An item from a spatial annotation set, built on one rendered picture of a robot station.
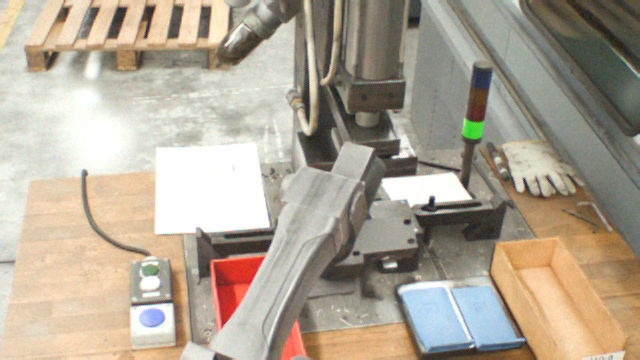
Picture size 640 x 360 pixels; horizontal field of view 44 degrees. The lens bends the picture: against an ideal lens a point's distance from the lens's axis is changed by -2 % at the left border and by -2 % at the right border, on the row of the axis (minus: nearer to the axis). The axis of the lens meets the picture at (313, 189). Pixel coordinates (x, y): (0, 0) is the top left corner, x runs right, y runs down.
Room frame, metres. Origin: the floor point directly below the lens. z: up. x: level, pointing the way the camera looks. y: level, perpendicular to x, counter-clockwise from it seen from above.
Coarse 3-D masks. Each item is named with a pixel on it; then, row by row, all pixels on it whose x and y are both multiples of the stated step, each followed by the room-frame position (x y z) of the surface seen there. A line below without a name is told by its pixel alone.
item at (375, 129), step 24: (336, 96) 1.21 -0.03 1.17; (336, 120) 1.15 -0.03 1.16; (360, 120) 1.10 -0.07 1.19; (384, 120) 1.12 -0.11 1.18; (312, 144) 1.10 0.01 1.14; (336, 144) 1.09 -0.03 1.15; (360, 144) 1.05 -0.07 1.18; (384, 144) 1.06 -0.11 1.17; (408, 144) 1.12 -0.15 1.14; (408, 168) 1.08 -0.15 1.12
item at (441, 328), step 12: (432, 288) 1.01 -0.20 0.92; (408, 300) 0.98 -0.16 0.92; (420, 300) 0.98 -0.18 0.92; (432, 300) 0.98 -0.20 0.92; (444, 300) 0.99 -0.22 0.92; (420, 312) 0.96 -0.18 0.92; (444, 312) 0.96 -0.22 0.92; (420, 324) 0.93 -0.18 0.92; (432, 324) 0.93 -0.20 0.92; (444, 324) 0.93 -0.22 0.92; (456, 324) 0.93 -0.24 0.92; (432, 336) 0.90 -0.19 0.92; (444, 336) 0.90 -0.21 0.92; (456, 336) 0.90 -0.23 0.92; (432, 348) 0.86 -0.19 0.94; (444, 348) 0.87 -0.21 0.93; (456, 348) 0.88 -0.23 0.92
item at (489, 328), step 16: (464, 288) 1.02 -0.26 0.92; (480, 288) 1.02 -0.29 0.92; (464, 304) 0.98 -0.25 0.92; (496, 304) 0.98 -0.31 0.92; (464, 320) 0.94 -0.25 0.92; (480, 320) 0.94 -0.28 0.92; (496, 320) 0.94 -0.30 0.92; (480, 336) 0.91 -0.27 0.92; (496, 336) 0.91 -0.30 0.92; (512, 336) 0.91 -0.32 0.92
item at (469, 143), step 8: (472, 64) 1.32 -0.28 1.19; (480, 64) 1.31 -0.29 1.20; (488, 64) 1.31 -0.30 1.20; (464, 136) 1.30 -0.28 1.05; (472, 144) 1.30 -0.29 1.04; (464, 152) 1.31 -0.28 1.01; (472, 152) 1.30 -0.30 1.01; (464, 160) 1.31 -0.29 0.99; (472, 160) 1.31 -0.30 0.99; (464, 168) 1.30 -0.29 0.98; (464, 176) 1.30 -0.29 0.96; (464, 184) 1.30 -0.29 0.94; (472, 192) 1.33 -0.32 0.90
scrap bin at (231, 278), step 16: (256, 256) 1.04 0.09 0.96; (224, 272) 1.02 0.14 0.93; (240, 272) 1.03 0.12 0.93; (256, 272) 1.03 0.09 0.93; (224, 288) 1.01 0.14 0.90; (240, 288) 1.02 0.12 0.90; (224, 304) 0.98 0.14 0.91; (224, 320) 0.94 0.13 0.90; (288, 352) 0.87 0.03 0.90; (304, 352) 0.82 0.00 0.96
